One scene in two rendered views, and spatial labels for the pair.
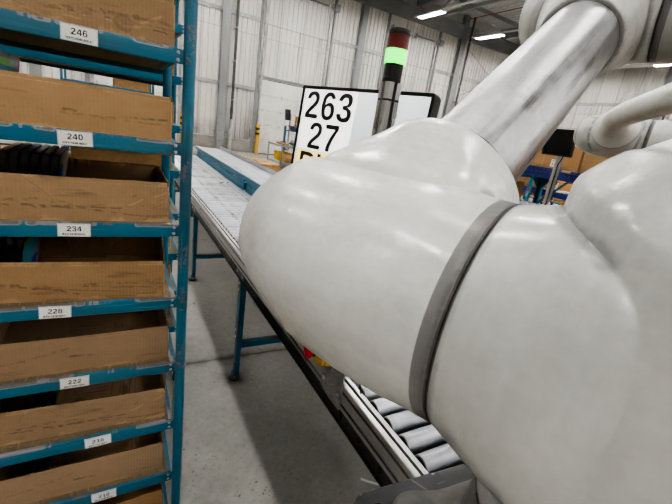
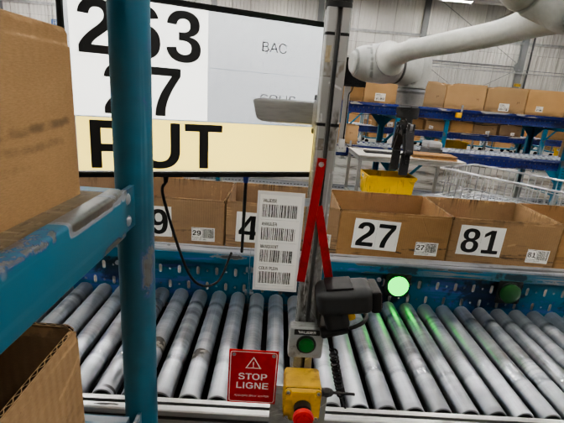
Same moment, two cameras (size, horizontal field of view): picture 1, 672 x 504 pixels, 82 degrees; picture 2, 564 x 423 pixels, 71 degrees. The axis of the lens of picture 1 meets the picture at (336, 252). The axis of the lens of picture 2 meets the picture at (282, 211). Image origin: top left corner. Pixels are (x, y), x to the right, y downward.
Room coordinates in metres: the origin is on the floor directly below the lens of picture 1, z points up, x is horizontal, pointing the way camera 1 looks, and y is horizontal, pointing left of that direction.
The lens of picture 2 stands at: (0.70, 0.58, 1.41)
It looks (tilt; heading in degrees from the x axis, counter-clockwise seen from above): 17 degrees down; 299
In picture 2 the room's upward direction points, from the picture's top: 5 degrees clockwise
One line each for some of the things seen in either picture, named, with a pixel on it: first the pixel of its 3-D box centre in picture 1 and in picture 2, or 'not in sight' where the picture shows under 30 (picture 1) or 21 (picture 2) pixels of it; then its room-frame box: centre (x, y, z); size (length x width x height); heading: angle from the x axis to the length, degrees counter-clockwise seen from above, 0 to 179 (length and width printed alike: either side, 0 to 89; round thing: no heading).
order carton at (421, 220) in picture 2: not in sight; (383, 223); (1.07, -0.87, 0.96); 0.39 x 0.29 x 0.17; 31
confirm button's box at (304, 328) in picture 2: not in sight; (305, 340); (0.97, -0.04, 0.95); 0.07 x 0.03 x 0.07; 31
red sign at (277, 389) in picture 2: not in sight; (267, 377); (1.04, -0.01, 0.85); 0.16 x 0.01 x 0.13; 31
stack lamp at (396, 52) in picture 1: (396, 50); not in sight; (0.99, -0.07, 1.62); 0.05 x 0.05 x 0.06
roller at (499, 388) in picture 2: not in sight; (474, 354); (0.67, -0.58, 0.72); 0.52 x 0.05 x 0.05; 121
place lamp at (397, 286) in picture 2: not in sight; (398, 286); (0.94, -0.69, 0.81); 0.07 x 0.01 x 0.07; 31
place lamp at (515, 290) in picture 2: not in sight; (510, 294); (0.60, -0.89, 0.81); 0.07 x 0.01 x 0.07; 31
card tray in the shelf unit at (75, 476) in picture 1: (89, 436); not in sight; (0.96, 0.68, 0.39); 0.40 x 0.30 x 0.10; 121
